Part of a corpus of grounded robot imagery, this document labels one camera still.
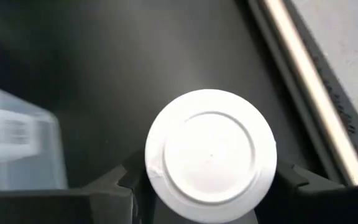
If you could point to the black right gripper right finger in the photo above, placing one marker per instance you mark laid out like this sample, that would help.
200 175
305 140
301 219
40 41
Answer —
322 205

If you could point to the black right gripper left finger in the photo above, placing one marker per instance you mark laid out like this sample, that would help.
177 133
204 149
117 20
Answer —
57 208

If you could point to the white lid bagel seasoning jar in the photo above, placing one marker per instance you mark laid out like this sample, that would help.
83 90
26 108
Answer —
210 155

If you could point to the clear plastic bin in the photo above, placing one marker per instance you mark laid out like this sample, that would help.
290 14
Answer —
51 161

